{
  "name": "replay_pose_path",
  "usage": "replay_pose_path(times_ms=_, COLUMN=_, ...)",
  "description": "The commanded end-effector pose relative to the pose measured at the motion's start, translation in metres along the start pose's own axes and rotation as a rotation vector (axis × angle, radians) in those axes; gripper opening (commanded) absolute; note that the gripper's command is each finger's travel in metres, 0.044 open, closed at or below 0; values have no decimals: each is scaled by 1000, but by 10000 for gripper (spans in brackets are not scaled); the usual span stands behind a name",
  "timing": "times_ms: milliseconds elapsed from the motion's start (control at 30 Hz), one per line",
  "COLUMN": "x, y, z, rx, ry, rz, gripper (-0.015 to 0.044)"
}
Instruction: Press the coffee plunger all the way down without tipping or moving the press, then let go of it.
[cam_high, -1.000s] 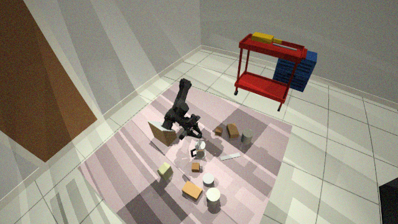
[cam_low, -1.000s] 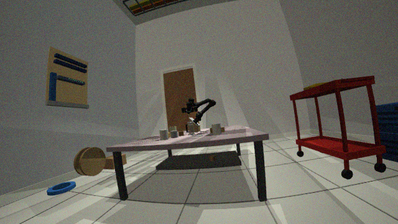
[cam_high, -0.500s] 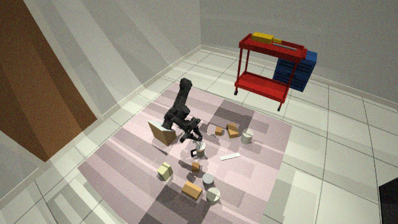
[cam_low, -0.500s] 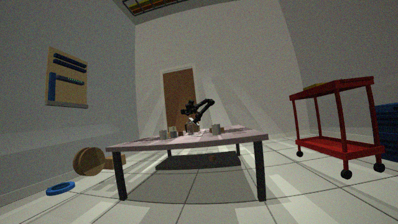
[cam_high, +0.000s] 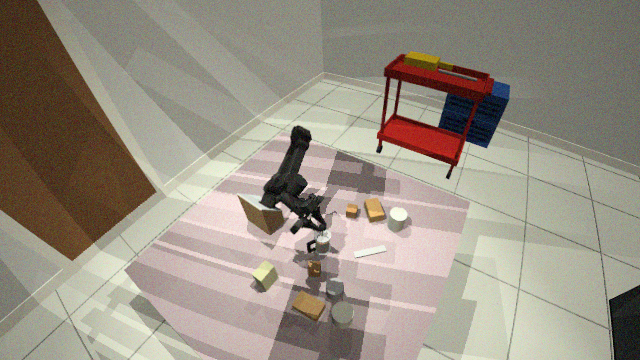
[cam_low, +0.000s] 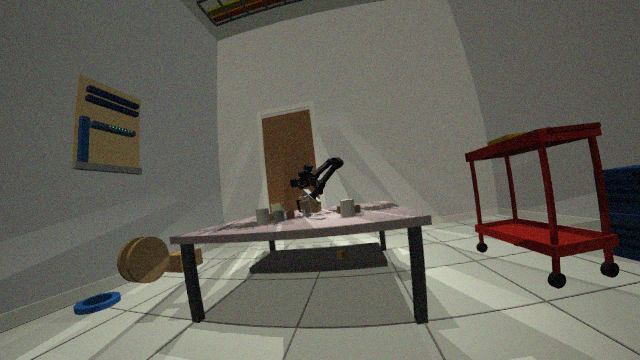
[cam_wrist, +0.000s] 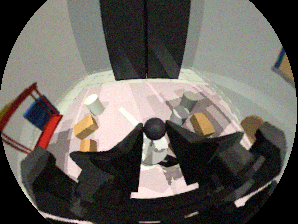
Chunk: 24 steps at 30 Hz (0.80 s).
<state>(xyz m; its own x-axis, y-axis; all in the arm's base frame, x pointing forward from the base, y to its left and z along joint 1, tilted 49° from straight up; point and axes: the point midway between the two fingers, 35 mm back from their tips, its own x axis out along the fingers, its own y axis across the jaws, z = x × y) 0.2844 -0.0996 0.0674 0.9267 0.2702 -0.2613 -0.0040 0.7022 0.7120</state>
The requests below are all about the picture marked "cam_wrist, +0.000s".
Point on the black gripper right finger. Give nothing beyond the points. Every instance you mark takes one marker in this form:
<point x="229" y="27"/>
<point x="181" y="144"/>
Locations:
<point x="194" y="152"/>

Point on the cream white cylinder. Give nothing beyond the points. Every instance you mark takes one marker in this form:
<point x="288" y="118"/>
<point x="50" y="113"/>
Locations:
<point x="94" y="105"/>
<point x="189" y="100"/>

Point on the pale grey flat bar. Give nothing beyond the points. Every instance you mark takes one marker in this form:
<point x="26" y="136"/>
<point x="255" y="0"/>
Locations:
<point x="129" y="117"/>

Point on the light grey cylinder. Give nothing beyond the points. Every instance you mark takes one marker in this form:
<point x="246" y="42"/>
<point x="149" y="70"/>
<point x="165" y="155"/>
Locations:
<point x="180" y="114"/>

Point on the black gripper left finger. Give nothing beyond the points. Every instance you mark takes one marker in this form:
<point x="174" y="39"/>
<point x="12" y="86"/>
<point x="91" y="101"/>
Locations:
<point x="122" y="161"/>

